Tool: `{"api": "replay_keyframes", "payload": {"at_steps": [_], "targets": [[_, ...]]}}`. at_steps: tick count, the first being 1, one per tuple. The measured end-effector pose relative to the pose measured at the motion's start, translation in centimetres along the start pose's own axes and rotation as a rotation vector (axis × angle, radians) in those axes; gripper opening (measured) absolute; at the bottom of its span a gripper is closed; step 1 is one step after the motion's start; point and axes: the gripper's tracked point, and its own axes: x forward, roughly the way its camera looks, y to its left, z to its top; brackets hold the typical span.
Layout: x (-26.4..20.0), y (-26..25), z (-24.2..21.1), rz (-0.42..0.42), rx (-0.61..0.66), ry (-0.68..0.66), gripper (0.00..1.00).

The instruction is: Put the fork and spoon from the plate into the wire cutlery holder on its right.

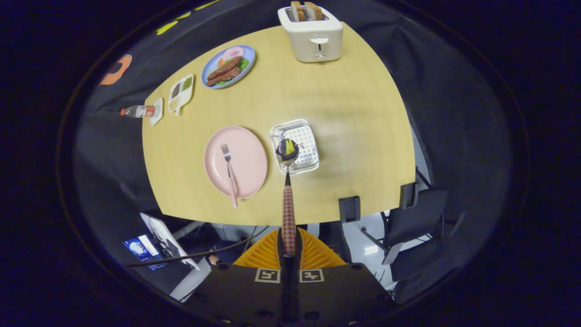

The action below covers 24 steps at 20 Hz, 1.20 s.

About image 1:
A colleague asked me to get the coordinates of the fork with red checked handle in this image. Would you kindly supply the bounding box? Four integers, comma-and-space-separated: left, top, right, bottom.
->
221, 144, 239, 208

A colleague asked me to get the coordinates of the white divided condiment dish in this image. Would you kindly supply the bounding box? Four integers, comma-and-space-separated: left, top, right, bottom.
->
167, 74, 195, 115

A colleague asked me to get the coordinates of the pink ham slice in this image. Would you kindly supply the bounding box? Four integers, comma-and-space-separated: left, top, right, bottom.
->
222, 46, 246, 62

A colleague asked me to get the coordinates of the pink plate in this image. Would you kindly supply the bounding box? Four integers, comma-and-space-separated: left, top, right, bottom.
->
204, 126, 268, 199

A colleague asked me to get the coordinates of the lit blue screen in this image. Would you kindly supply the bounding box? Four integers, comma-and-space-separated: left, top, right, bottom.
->
123, 235, 167, 271

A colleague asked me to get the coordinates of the blue plate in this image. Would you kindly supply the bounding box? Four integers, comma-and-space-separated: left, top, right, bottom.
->
201, 45, 256, 89

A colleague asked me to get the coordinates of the white panel device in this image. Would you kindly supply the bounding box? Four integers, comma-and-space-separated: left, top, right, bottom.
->
140, 213, 201, 272

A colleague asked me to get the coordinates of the clear bottle with red label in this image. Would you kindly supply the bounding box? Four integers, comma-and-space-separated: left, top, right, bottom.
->
120, 105, 156, 119

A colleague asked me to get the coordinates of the white square coaster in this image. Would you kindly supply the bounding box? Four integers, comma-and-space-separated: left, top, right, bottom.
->
149, 98, 164, 126

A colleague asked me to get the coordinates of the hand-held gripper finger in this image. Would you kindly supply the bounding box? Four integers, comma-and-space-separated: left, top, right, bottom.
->
290, 228, 394, 327
185, 228, 290, 327

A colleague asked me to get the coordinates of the white toaster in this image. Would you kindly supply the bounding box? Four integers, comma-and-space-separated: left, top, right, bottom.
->
278, 5, 344, 63

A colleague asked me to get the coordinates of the black chair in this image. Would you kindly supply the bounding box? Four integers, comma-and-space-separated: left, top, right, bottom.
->
361, 182, 468, 282

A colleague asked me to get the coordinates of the black table clamp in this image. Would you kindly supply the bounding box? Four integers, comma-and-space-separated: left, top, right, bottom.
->
399, 182, 418, 210
338, 196, 361, 223

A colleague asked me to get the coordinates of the brown sausage strip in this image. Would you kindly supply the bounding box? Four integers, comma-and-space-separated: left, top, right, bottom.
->
207, 56, 243, 81
207, 66, 242, 87

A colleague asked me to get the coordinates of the spoon with red checked handle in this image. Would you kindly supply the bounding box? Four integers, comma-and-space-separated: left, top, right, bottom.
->
276, 138, 300, 258

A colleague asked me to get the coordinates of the dark cable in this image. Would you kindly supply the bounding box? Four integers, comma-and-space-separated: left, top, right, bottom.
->
126, 225, 270, 268

